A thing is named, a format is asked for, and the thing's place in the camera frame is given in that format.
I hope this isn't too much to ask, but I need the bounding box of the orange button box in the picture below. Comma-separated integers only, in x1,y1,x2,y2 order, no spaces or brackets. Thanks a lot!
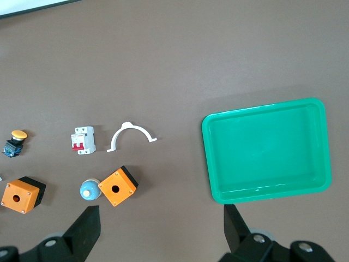
98,165,139,207
0,176,46,215

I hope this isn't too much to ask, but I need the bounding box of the small white pipe clamp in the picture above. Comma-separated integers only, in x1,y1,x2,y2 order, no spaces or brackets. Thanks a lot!
106,122,158,152

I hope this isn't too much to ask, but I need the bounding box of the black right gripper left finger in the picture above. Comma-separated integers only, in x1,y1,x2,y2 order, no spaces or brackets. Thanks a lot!
0,206,101,262

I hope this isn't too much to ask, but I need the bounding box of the green plastic tray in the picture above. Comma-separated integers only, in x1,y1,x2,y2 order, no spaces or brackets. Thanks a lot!
201,97,332,205

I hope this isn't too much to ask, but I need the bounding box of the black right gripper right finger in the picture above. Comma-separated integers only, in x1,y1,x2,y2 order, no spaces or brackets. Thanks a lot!
218,204,336,262

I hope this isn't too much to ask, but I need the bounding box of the blue dome buzzer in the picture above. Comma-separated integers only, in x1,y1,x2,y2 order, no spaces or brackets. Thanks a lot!
79,178,103,201

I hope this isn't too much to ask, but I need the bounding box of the white red circuit breaker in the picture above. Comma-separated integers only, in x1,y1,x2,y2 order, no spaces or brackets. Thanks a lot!
70,126,97,156

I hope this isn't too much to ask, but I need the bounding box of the yellow mushroom push button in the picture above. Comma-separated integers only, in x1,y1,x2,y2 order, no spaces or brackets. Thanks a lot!
2,130,29,159

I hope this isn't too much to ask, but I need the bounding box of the brown table mat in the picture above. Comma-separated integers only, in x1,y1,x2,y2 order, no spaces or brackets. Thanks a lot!
0,0,349,262

